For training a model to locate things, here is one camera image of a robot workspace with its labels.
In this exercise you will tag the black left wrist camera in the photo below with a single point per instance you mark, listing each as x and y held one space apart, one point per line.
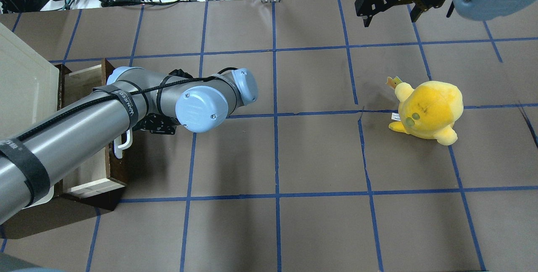
180 73

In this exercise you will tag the yellow plush toy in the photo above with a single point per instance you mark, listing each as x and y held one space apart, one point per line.
428 111

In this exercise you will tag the wooden drawer with white handle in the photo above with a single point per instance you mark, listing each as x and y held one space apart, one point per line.
103 172

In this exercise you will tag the dark brown wooden base box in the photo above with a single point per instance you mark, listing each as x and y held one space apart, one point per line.
60 210

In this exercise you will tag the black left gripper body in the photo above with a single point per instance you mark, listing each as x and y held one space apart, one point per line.
156 123

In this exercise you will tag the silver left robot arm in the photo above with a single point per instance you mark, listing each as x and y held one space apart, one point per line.
81 129

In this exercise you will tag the cream plastic drawer cabinet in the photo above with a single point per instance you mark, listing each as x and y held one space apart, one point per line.
29 95

